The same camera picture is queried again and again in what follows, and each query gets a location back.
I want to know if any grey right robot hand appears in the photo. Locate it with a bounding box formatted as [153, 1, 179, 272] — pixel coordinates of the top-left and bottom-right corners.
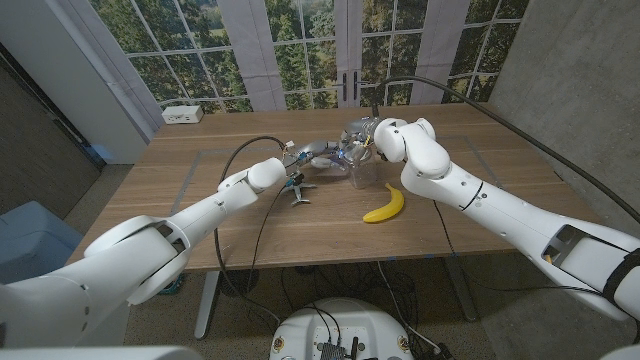
[339, 116, 387, 161]

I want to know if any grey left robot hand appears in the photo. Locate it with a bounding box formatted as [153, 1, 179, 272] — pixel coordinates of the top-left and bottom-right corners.
[282, 139, 352, 174]

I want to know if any clear glass jar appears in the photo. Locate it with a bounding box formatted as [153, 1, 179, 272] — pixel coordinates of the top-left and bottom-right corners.
[343, 143, 379, 191]

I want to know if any white robot shoulder cover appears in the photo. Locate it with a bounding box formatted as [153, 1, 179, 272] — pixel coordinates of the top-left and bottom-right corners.
[0, 345, 204, 360]

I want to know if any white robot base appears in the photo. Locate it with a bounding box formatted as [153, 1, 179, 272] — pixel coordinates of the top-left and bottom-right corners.
[269, 297, 414, 360]

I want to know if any grey toy airplane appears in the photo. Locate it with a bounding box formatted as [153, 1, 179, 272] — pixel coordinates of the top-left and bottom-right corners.
[278, 179, 318, 207]

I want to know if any yellow toy banana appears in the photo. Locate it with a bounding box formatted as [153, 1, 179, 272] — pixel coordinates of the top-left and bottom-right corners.
[362, 182, 406, 225]

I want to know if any printed window backdrop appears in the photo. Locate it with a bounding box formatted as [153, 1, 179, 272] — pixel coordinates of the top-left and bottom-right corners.
[88, 0, 531, 114]

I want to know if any white power outlet box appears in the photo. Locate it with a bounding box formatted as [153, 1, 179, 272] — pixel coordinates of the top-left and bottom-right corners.
[161, 104, 205, 125]

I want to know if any black round floor fan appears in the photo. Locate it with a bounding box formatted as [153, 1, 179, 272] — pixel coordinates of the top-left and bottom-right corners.
[217, 268, 261, 298]

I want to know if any white table leg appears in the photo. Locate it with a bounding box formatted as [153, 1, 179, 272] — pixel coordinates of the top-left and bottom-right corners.
[193, 270, 222, 342]

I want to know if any grey table leg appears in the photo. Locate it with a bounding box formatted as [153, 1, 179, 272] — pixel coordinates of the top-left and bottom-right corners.
[443, 256, 480, 323]

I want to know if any teal basket of toys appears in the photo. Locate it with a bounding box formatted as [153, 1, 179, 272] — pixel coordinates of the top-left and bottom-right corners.
[158, 273, 186, 297]

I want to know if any blue-grey storage bin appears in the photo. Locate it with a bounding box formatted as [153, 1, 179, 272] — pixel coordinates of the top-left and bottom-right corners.
[0, 200, 84, 288]

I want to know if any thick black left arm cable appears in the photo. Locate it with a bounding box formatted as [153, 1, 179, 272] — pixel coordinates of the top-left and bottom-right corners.
[212, 135, 287, 327]

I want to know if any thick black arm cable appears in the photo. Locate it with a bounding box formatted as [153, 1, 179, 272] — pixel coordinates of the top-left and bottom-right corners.
[370, 74, 640, 226]
[212, 135, 287, 327]

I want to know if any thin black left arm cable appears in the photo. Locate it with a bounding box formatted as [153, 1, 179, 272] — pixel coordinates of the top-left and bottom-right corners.
[247, 185, 287, 297]

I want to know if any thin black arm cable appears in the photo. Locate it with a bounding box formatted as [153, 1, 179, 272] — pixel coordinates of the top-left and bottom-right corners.
[432, 200, 609, 294]
[247, 185, 287, 297]

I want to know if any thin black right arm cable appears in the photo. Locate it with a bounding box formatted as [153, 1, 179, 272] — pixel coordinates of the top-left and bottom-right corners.
[432, 200, 609, 294]

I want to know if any black floor cable tangle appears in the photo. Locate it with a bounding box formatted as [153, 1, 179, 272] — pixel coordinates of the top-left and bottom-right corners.
[278, 259, 454, 360]

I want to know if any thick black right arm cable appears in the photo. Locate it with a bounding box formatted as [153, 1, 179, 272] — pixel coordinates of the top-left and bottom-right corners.
[370, 74, 640, 226]

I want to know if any white floor cable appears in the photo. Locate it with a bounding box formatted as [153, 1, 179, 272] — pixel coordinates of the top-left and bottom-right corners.
[375, 261, 442, 354]

